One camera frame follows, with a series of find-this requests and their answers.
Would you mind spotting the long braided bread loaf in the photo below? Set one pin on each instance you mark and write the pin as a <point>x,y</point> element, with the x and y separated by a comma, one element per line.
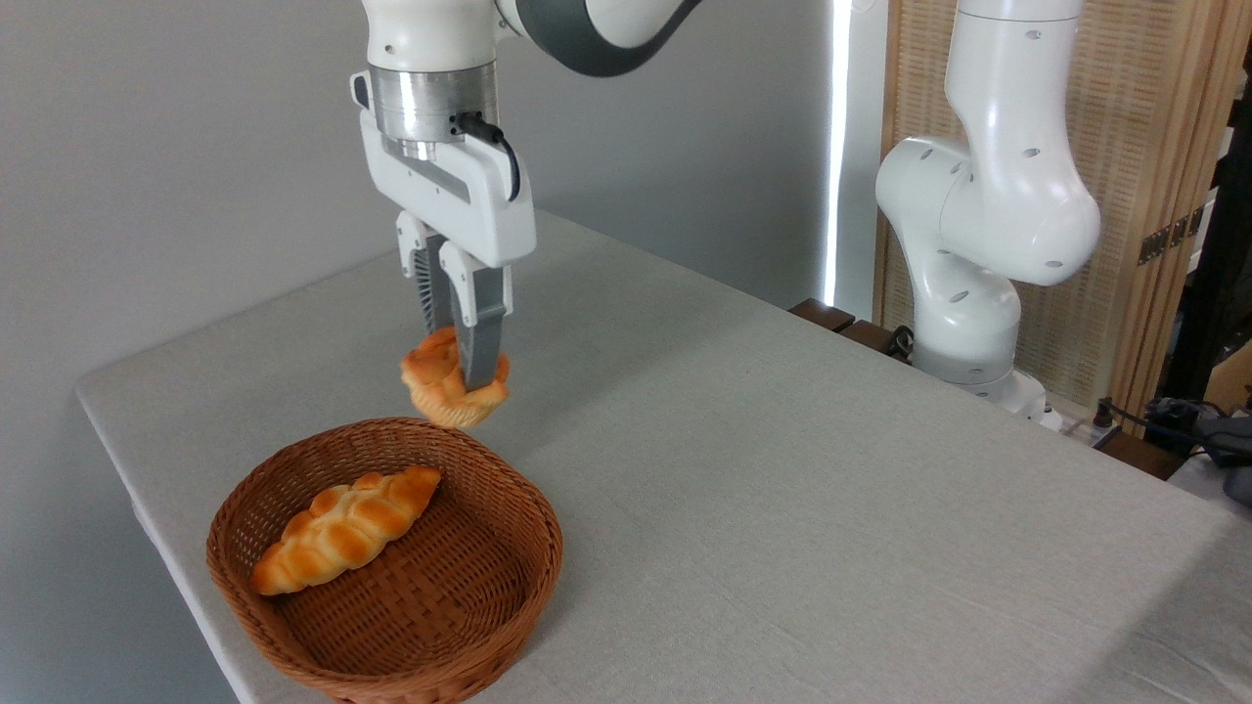
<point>342,528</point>

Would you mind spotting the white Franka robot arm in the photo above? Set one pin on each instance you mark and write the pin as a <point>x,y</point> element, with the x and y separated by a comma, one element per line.
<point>998,196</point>

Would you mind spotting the brown wicker basket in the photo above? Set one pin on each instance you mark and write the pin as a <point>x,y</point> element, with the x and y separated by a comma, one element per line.
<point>440,606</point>

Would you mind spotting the dark metal screen hinge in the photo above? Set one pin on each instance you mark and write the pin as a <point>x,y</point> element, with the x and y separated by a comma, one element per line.
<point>1169,238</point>

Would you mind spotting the flower-shaped muffin bread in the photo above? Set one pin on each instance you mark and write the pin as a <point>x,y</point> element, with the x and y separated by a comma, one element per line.
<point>435,381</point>

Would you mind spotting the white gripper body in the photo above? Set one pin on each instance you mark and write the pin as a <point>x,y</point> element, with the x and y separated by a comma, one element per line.
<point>479,210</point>

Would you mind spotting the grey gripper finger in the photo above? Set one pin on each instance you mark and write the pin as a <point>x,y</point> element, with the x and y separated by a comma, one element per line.
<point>481,332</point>
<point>430,284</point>

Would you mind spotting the black upright stand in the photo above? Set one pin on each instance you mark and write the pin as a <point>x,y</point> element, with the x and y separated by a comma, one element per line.
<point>1213,274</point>

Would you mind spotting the grey linen tablecloth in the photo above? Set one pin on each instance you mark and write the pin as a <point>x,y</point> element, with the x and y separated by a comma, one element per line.
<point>831,538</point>

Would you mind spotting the dark brown wooden slats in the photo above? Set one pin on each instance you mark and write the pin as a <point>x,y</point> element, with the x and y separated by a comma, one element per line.
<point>846,328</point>

